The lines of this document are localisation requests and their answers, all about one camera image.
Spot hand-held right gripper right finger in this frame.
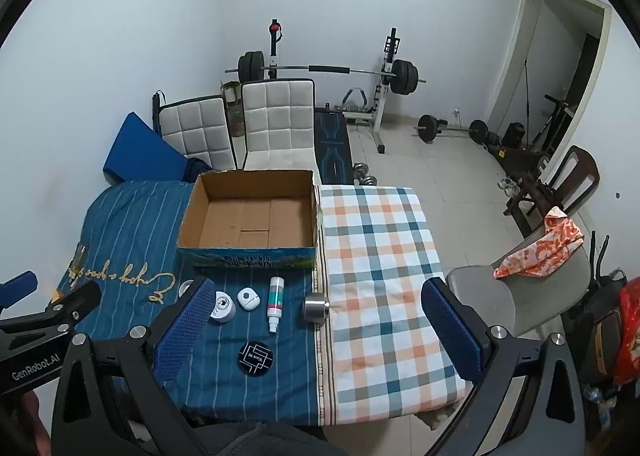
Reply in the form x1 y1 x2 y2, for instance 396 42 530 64
421 279 586 456

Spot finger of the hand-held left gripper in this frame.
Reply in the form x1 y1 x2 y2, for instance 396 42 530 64
0 280 103 337
0 272 39 309

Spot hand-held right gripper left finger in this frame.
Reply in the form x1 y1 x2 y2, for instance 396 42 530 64
50 277 236 456

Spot white round jar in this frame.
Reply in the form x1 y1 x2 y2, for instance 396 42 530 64
209 290 237 324

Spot white earbud case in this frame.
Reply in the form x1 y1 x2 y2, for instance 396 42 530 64
236 287 261 311

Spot black round disc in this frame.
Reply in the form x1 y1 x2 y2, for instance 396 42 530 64
238 340 273 378

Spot white spray bottle teal label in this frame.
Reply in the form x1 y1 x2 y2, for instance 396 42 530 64
266 277 285 334

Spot cardboard box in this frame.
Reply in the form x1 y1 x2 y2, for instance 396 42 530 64
177 169 323 269

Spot silver metal cylinder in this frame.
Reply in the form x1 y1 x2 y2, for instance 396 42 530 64
303 295 328 324

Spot grey plastic chair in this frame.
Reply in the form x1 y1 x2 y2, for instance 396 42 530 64
445 226 591 337

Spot plaid blanket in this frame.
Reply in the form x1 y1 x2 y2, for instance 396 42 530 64
315 185 473 424

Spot orange white cloth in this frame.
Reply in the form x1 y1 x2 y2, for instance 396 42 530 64
492 206 585 279

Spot person's dark clothing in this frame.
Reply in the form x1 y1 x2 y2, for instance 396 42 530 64
192 418 351 456

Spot black backpack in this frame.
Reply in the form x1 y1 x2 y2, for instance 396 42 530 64
562 270 632 383

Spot plastic water bottle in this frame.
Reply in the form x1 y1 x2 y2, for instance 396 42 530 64
581 385 615 429

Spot blue foam mat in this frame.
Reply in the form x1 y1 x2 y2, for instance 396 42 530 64
102 111 188 184

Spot red bag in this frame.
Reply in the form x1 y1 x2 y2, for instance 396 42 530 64
614 277 640 387

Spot white quilted chair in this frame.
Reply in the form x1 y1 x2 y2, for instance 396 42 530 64
241 79 321 185
157 95 238 172

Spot short barbell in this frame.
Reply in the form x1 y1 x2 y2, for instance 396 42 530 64
416 114 488 144

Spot brown wooden chair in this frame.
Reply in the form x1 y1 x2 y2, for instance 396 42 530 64
504 145 601 233

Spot black speaker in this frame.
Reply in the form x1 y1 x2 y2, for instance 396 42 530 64
502 122 526 147

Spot black exercise machine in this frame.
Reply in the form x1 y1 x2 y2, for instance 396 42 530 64
527 94 577 158

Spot white bench press rack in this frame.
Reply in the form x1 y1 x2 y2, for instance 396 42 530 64
265 19 402 154

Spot long barbell black plates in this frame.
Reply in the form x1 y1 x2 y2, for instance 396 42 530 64
224 51 427 97

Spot grey metal handle frame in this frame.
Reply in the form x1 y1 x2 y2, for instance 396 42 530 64
341 87 372 113

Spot door frame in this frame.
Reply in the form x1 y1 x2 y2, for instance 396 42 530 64
485 0 613 157

